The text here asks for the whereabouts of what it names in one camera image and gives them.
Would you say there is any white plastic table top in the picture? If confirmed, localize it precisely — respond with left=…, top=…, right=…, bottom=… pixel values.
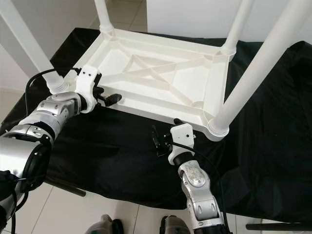
left=61, top=24, right=232, bottom=142

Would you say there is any white plastic table leg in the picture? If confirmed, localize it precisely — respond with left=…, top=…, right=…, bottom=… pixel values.
left=220, top=0, right=256, bottom=55
left=94, top=0, right=114, bottom=34
left=207, top=0, right=312, bottom=137
left=0, top=10, right=70, bottom=94

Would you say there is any grey right robot foot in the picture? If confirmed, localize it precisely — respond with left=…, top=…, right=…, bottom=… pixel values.
left=159, top=214, right=193, bottom=234

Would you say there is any grey robot foot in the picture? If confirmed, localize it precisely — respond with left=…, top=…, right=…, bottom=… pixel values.
left=159, top=214, right=193, bottom=234
left=84, top=214, right=124, bottom=234

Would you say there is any grey left robot foot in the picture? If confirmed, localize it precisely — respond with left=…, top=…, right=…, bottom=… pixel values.
left=84, top=214, right=124, bottom=234

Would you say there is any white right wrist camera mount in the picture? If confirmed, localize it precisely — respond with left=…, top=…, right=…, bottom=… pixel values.
left=168, top=123, right=195, bottom=165

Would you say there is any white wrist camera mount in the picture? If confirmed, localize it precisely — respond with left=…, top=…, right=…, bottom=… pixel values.
left=76, top=64, right=103, bottom=114
left=168, top=123, right=195, bottom=165

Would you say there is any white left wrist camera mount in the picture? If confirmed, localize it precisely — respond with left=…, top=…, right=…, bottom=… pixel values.
left=76, top=64, right=103, bottom=114

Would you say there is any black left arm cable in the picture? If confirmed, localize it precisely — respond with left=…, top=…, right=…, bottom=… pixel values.
left=25, top=67, right=81, bottom=105

